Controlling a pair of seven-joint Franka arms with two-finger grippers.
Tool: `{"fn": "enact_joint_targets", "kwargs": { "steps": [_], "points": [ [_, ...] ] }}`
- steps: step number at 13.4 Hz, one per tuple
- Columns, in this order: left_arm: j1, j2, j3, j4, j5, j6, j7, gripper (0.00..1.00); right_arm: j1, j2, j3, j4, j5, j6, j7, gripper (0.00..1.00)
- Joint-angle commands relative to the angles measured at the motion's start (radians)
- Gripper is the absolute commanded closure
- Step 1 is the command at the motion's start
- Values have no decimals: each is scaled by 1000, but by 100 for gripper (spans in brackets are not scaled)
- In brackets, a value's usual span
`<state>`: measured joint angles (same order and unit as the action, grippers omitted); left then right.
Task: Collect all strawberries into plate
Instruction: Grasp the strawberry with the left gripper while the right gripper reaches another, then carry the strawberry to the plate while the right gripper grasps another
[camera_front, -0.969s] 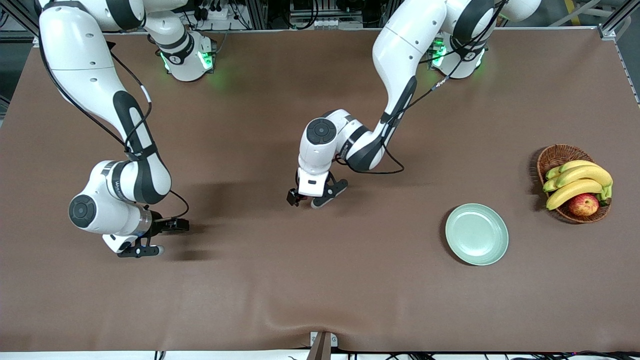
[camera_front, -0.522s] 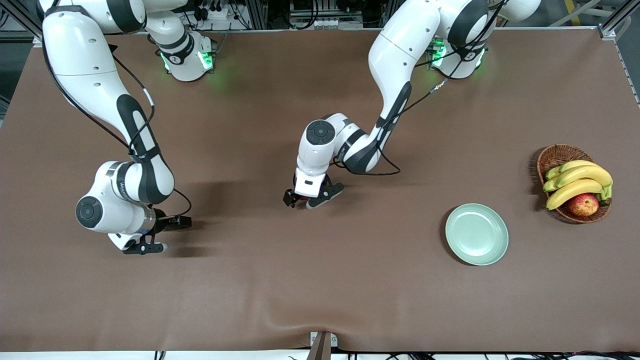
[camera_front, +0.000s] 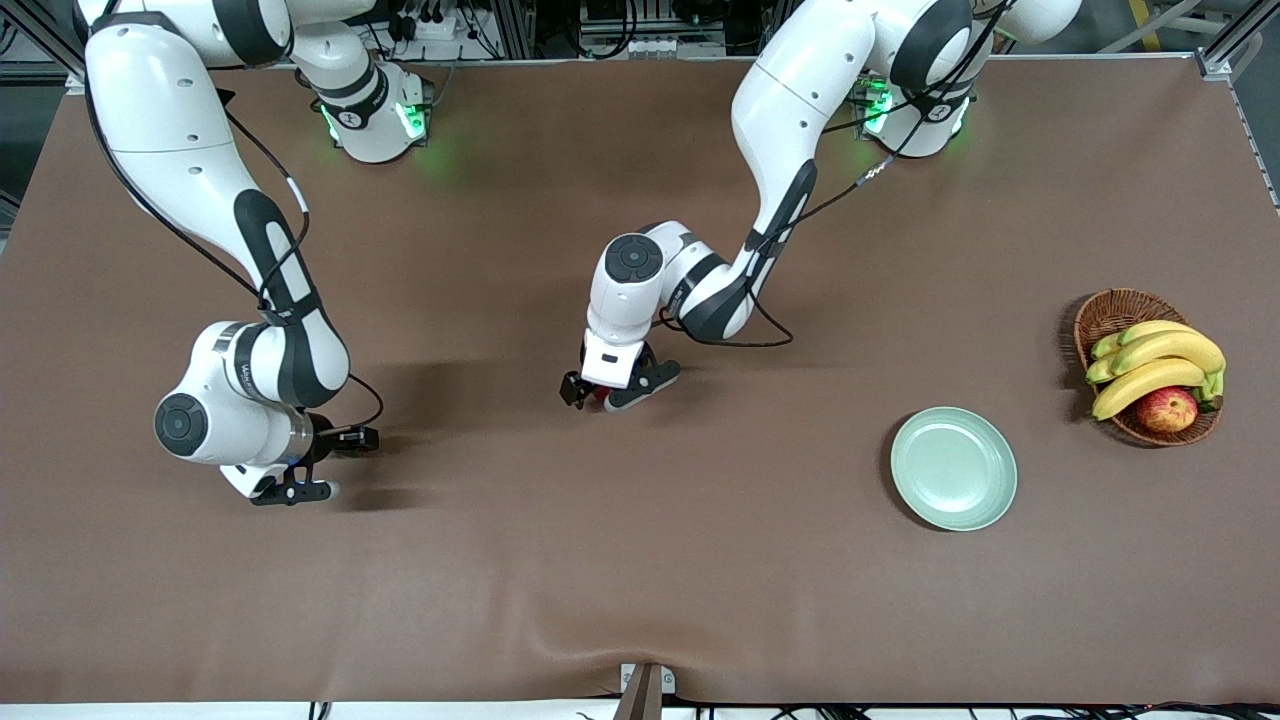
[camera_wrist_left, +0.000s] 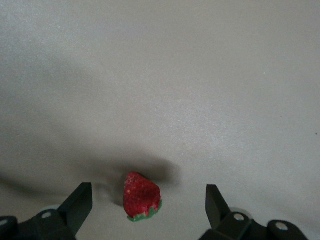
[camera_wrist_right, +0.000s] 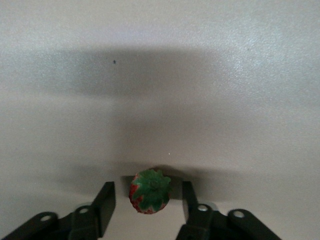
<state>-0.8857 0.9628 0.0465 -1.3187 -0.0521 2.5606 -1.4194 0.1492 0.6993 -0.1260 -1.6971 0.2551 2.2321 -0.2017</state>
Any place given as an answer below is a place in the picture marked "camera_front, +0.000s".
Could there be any light green round plate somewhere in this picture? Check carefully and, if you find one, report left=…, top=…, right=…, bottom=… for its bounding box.
left=890, top=406, right=1019, bottom=532

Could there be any brown table cloth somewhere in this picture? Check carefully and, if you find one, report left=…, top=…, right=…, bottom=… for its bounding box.
left=0, top=55, right=1280, bottom=706

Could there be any white terminal block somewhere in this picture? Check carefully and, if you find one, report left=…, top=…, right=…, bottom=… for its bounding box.
left=578, top=35, right=727, bottom=61

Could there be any white power strip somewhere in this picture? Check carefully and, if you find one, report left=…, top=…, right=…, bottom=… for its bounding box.
left=395, top=8, right=463, bottom=43

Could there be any brown wicker basket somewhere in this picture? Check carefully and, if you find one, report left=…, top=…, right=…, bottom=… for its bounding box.
left=1073, top=288, right=1224, bottom=448

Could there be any red yellow apple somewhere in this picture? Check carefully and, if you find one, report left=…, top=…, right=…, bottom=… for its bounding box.
left=1135, top=386, right=1200, bottom=434

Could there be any yellow pole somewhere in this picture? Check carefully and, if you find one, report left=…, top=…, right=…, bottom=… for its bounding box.
left=1128, top=0, right=1166, bottom=51

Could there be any black camera cable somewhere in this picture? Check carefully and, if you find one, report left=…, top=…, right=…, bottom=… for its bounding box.
left=655, top=10, right=1001, bottom=351
left=83, top=75, right=386, bottom=431

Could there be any metal table edge bracket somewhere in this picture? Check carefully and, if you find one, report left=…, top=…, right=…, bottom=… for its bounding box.
left=612, top=662, right=677, bottom=720

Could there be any aluminium frame profile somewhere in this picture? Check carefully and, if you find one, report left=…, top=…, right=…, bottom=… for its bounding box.
left=1195, top=0, right=1280, bottom=81
left=0, top=0, right=91, bottom=96

